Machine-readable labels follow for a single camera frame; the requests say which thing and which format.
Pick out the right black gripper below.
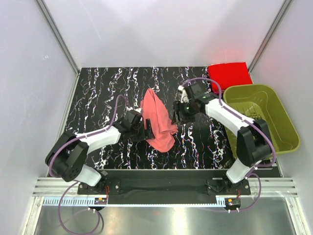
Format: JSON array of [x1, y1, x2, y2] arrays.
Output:
[[171, 101, 197, 126]]

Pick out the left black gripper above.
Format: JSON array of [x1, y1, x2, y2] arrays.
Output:
[[130, 119, 154, 142]]

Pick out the pink t shirt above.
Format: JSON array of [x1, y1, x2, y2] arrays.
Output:
[[140, 88, 178, 153]]

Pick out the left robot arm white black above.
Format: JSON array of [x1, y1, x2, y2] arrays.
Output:
[[45, 110, 155, 194]]

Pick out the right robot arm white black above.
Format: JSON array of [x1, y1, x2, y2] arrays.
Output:
[[172, 78, 276, 194]]

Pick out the black marble pattern mat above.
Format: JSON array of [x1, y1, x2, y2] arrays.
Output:
[[65, 67, 234, 169]]

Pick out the folded red t shirt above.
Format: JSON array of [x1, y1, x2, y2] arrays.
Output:
[[207, 62, 253, 93]]

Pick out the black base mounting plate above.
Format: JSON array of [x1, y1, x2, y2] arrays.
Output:
[[77, 169, 251, 196]]

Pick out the olive green plastic basket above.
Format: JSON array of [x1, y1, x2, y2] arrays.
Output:
[[223, 84, 301, 154]]

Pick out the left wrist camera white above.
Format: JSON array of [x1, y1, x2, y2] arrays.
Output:
[[135, 108, 143, 116]]

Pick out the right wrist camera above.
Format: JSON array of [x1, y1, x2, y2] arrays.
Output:
[[178, 82, 208, 103]]

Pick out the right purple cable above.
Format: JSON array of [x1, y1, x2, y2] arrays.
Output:
[[182, 77, 277, 213]]

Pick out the aluminium rail profile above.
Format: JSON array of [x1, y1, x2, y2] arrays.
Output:
[[32, 178, 298, 197]]

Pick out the white slotted cable duct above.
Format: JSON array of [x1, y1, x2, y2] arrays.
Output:
[[43, 197, 227, 207]]

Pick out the left aluminium frame post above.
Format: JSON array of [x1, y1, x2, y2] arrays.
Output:
[[35, 0, 80, 75]]

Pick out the aluminium frame post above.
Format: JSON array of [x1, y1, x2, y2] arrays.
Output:
[[248, 0, 293, 73], [35, 0, 80, 75]]

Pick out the right aluminium frame post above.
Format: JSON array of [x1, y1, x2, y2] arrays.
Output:
[[248, 0, 293, 73]]

